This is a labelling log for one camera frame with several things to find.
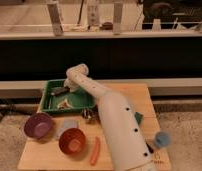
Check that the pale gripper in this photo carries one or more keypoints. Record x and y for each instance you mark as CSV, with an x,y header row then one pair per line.
x,y
73,88

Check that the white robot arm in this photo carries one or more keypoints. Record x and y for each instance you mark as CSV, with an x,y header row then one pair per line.
x,y
126,144

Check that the purple bowl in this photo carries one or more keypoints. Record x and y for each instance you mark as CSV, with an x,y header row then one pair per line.
x,y
38,125

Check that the red bowl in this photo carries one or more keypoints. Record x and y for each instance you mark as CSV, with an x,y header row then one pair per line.
x,y
72,141

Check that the green plastic tray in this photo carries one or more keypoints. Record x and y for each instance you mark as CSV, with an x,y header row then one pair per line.
x,y
78,100

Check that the pale food piece in tray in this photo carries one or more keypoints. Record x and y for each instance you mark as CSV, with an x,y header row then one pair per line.
x,y
64,104

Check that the wooden table board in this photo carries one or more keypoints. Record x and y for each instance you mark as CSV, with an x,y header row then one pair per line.
x,y
45,155

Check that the teal sponge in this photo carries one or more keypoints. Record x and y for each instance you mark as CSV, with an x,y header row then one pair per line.
x,y
138,117

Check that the orange carrot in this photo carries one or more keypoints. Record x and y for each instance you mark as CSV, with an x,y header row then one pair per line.
x,y
95,153

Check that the blue cup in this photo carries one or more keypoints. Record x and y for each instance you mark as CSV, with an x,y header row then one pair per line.
x,y
162,139

